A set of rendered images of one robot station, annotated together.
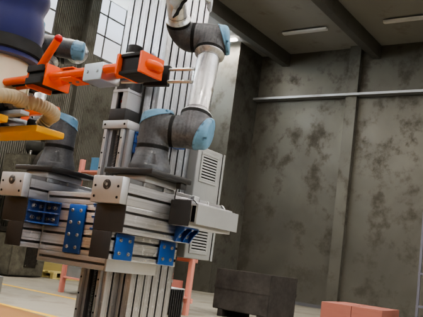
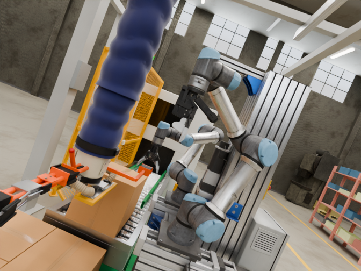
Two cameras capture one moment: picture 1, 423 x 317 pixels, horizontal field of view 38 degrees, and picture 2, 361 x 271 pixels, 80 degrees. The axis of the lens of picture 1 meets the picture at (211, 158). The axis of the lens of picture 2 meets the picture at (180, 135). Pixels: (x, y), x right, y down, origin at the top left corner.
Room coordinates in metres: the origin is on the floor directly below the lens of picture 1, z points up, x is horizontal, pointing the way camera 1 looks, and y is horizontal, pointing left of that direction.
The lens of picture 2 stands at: (1.38, -0.52, 1.60)
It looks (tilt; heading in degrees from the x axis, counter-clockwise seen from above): 4 degrees down; 52
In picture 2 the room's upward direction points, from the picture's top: 22 degrees clockwise
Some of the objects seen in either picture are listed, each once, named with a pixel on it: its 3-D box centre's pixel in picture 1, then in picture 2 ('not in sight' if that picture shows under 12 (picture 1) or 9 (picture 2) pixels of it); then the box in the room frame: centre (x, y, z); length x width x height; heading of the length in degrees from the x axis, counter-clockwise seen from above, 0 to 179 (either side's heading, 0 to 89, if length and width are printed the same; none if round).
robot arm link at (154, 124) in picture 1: (157, 128); (193, 208); (2.19, 0.21, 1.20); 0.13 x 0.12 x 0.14; 80
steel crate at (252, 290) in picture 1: (254, 296); not in sight; (9.53, -0.92, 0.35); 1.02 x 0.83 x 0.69; 55
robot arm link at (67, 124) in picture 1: (60, 129); (187, 179); (2.48, 0.62, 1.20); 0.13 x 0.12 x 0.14; 98
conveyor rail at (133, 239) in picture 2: not in sight; (155, 201); (3.04, 1.59, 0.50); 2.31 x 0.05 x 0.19; 49
